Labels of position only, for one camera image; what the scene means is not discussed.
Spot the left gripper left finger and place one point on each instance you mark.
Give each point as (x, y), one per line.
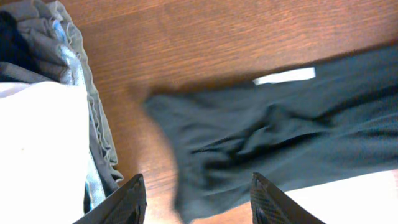
(127, 205)

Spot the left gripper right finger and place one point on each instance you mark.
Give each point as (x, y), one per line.
(270, 205)

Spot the dark green t-shirt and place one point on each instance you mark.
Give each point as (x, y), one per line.
(339, 124)

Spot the folded white t-shirt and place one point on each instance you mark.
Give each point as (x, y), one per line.
(44, 152)

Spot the folded black garment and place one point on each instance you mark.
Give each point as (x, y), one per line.
(14, 48)

